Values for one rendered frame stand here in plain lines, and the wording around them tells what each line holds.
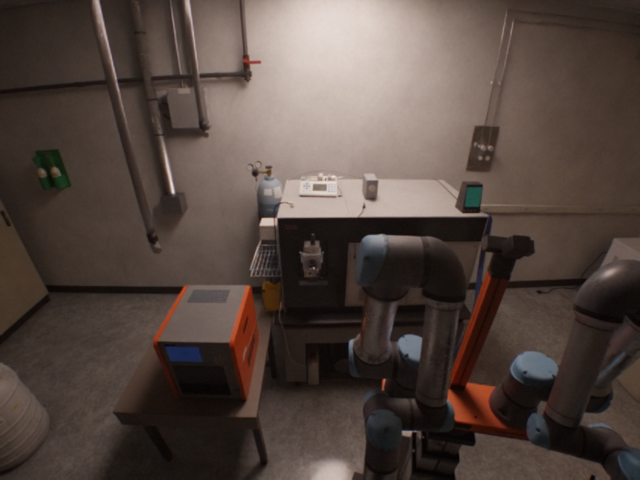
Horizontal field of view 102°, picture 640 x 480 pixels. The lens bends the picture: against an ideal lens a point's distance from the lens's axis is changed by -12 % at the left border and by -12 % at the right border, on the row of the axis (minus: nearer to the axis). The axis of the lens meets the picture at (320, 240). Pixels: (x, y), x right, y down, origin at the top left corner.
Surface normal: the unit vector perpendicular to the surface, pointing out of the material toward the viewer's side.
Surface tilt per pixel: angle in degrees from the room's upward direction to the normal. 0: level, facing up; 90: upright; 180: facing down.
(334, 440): 0
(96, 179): 90
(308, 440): 0
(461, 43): 90
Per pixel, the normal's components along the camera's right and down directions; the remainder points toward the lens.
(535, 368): -0.12, -0.89
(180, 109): 0.02, 0.48
